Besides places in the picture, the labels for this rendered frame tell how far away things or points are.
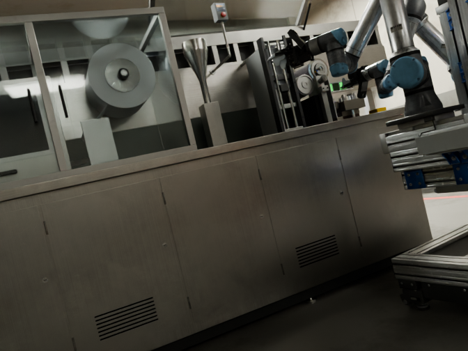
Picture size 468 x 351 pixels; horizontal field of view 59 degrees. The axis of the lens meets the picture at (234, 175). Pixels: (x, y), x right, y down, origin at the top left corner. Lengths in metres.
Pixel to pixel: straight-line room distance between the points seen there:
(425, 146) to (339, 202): 0.71
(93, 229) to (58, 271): 0.21
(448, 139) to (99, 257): 1.43
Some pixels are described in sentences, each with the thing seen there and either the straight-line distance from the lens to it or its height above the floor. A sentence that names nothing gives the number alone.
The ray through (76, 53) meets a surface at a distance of 2.01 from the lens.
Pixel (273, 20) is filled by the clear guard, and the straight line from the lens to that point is 3.03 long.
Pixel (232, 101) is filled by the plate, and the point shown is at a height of 1.20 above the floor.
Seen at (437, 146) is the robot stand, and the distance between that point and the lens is 1.71.
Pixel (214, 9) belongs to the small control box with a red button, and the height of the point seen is 1.67.
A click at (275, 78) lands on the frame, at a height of 1.21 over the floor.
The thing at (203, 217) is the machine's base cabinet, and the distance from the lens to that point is 1.94.
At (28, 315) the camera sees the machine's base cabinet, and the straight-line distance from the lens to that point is 1.88.
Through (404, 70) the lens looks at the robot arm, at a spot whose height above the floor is 0.99.
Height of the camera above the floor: 0.77
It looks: 1 degrees down
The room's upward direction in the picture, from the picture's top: 13 degrees counter-clockwise
